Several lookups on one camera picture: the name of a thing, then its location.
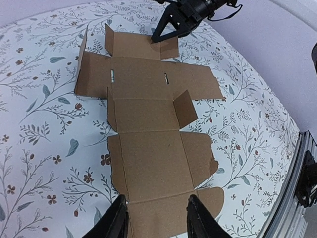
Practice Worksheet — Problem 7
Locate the brown cardboard box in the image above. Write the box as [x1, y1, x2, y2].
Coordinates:
[75, 25, 224, 238]

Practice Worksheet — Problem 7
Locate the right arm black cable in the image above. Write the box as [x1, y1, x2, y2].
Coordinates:
[208, 0, 243, 22]

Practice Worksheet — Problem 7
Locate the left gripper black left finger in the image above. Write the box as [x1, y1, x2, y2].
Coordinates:
[83, 195, 129, 238]

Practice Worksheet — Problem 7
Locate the aluminium front rail base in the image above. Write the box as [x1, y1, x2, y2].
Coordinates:
[257, 131, 317, 238]

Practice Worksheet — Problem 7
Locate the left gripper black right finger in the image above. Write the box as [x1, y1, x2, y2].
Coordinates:
[187, 194, 231, 238]

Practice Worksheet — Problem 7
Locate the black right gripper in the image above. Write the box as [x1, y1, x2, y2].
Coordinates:
[151, 0, 230, 42]

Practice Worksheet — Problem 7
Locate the floral patterned table cloth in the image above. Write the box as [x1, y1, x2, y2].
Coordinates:
[0, 0, 300, 238]

